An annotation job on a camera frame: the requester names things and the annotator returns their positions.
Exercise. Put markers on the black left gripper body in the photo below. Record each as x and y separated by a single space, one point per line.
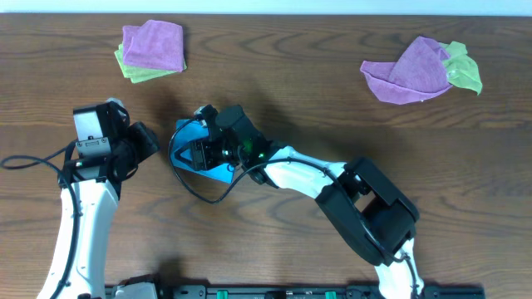
120 134

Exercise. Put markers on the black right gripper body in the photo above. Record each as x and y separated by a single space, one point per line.
209 154

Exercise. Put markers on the blue microfiber cloth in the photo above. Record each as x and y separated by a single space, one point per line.
194 131

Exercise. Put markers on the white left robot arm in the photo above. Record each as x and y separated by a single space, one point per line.
107 152

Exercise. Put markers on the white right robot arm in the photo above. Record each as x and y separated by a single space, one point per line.
374 218

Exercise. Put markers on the folded green cloth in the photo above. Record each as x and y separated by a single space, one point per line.
139 74

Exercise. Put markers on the folded purple cloth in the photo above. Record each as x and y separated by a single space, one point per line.
153 31

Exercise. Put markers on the crumpled purple cloth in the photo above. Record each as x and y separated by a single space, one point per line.
418 75

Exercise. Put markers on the crumpled green cloth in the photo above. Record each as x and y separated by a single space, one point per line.
462 71

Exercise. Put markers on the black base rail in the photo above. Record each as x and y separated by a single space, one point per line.
152 286

